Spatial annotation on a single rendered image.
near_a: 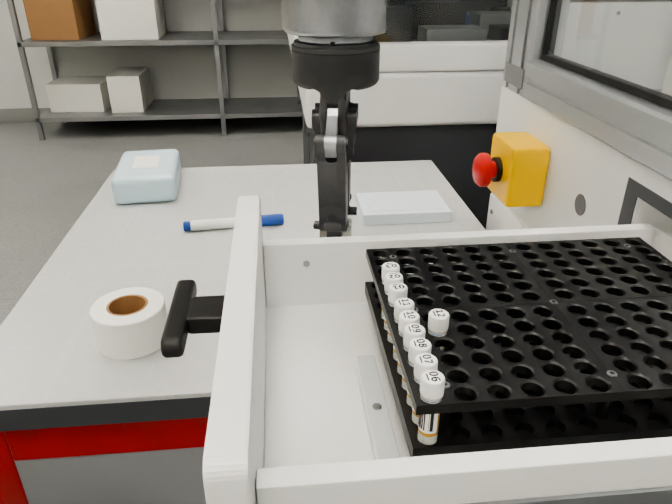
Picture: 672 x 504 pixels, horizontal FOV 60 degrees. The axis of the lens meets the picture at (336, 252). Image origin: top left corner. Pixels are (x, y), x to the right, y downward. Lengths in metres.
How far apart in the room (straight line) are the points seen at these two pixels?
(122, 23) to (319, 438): 3.86
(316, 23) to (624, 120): 0.28
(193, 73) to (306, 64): 4.09
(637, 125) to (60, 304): 0.60
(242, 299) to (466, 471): 0.15
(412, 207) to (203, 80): 3.81
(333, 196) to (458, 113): 0.72
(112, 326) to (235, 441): 0.34
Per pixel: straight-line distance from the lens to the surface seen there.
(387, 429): 0.37
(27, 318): 0.70
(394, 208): 0.85
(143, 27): 4.11
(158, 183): 0.93
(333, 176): 0.50
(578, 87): 0.65
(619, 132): 0.58
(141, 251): 0.79
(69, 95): 4.41
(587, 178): 0.63
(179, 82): 4.60
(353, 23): 0.48
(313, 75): 0.49
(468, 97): 1.19
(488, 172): 0.70
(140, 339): 0.58
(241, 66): 4.53
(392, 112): 1.16
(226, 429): 0.26
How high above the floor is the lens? 1.10
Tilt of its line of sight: 27 degrees down
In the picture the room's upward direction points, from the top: straight up
